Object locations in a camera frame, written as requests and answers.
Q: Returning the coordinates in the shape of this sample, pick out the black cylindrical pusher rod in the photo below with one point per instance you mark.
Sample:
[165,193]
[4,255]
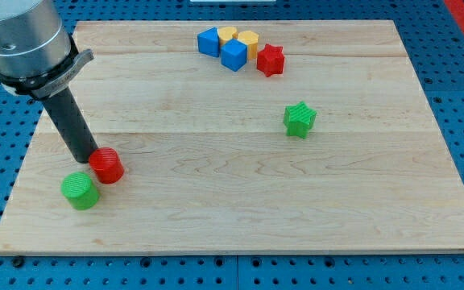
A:
[71,125]

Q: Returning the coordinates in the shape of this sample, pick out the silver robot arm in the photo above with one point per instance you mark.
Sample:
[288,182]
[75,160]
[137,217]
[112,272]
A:
[39,58]

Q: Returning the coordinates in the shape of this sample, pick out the red star block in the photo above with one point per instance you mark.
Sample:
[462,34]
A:
[270,60]

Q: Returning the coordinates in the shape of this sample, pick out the green star block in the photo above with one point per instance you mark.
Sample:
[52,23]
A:
[299,120]

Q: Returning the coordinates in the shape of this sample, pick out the red cylinder block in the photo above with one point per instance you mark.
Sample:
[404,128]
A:
[106,164]

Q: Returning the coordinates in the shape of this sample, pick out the green cylinder block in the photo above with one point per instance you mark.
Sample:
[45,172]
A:
[79,190]

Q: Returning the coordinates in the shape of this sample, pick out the blue triangle block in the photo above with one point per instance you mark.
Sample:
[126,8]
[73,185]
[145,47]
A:
[208,42]

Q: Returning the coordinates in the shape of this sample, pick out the yellow heart block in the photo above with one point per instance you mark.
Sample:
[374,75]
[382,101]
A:
[226,34]

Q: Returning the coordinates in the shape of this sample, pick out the blue cube block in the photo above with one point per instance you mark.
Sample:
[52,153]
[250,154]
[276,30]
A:
[234,55]

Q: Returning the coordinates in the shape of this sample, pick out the light wooden board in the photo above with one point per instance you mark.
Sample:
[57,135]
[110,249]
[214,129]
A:
[209,169]

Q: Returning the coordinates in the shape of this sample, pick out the yellow hexagon block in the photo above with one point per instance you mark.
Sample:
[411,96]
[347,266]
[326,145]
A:
[251,40]

